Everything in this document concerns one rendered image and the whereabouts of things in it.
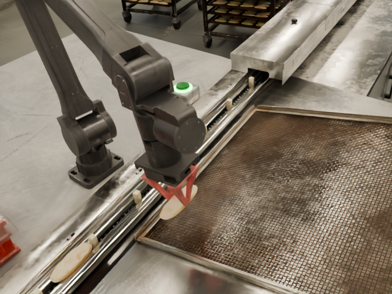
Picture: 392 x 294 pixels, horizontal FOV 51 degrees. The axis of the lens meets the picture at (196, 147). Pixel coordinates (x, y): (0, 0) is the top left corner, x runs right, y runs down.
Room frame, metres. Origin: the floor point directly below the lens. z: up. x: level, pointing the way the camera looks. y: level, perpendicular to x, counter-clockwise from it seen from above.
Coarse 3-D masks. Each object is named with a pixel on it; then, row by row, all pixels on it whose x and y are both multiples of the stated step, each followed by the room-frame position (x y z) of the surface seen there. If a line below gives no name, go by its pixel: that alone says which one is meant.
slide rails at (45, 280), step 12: (252, 72) 1.19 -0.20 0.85; (240, 84) 1.12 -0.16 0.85; (228, 96) 1.05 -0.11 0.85; (216, 108) 0.99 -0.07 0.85; (204, 120) 0.94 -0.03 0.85; (120, 204) 0.65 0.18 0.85; (108, 216) 0.62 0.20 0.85; (96, 228) 0.59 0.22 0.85; (84, 240) 0.56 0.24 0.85; (96, 252) 0.53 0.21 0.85; (84, 264) 0.50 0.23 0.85; (48, 276) 0.48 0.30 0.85; (72, 276) 0.47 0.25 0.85; (60, 288) 0.45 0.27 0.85
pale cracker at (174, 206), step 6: (192, 186) 0.58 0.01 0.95; (192, 192) 0.56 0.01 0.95; (174, 198) 0.55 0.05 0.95; (168, 204) 0.54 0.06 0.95; (174, 204) 0.54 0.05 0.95; (180, 204) 0.54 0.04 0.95; (162, 210) 0.53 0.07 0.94; (168, 210) 0.52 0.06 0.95; (174, 210) 0.52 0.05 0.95; (180, 210) 0.52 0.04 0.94; (162, 216) 0.52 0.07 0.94; (168, 216) 0.51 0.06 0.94
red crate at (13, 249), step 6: (0, 246) 0.55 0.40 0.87; (6, 246) 0.56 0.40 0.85; (12, 246) 0.57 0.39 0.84; (0, 252) 0.55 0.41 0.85; (6, 252) 0.55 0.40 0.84; (12, 252) 0.56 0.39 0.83; (18, 252) 0.56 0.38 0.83; (0, 258) 0.54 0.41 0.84; (6, 258) 0.54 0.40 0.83; (0, 264) 0.53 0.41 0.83
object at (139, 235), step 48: (288, 144) 0.72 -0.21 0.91; (336, 144) 0.69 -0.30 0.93; (240, 192) 0.59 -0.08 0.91; (384, 192) 0.51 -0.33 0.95; (144, 240) 0.50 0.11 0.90; (240, 240) 0.46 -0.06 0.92; (336, 240) 0.42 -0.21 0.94; (288, 288) 0.35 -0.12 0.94; (336, 288) 0.34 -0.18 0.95; (384, 288) 0.32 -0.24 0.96
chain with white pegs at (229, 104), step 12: (264, 72) 1.20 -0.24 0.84; (252, 84) 1.11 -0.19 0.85; (240, 96) 1.07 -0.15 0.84; (228, 108) 1.00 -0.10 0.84; (216, 120) 0.95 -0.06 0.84; (132, 192) 0.66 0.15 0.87; (144, 192) 0.69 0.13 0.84; (132, 204) 0.66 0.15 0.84; (120, 216) 0.62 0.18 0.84; (108, 228) 0.59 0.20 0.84; (96, 240) 0.55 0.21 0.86; (36, 288) 0.44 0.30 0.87
